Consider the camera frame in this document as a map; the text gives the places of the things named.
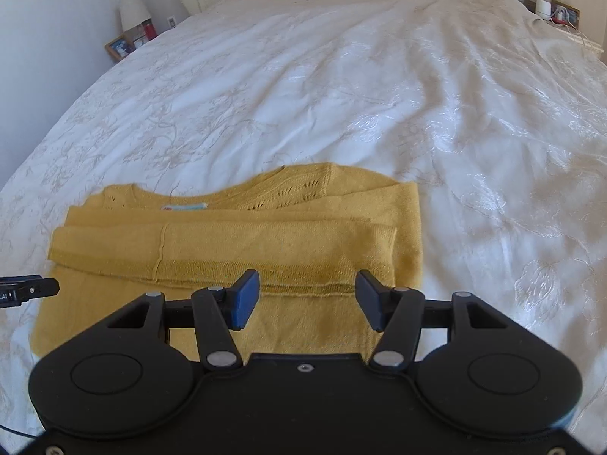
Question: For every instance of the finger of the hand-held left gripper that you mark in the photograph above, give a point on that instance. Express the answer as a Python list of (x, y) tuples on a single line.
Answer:
[(40, 286)]

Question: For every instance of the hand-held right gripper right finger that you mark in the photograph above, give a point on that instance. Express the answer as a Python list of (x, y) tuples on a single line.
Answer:
[(372, 301)]

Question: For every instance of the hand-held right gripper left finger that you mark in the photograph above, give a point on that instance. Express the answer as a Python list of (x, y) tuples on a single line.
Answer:
[(243, 301)]

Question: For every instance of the yellow knit sweater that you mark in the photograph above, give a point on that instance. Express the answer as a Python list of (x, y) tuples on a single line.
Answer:
[(189, 246)]

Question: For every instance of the white embroidered bedspread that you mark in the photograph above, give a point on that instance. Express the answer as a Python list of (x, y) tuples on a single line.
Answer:
[(332, 80)]

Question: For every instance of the red bottle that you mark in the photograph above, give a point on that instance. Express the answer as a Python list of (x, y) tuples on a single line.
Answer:
[(150, 31)]

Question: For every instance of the white table lamp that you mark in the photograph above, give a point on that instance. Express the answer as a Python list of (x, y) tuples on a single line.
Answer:
[(133, 12)]

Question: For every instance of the cream bedside table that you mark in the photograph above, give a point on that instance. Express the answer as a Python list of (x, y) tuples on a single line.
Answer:
[(585, 40)]

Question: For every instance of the white cylinder speaker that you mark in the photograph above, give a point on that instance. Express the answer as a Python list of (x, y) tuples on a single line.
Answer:
[(544, 8)]

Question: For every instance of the wooden photo frame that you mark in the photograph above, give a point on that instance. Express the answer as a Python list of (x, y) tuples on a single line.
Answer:
[(568, 16), (121, 47)]

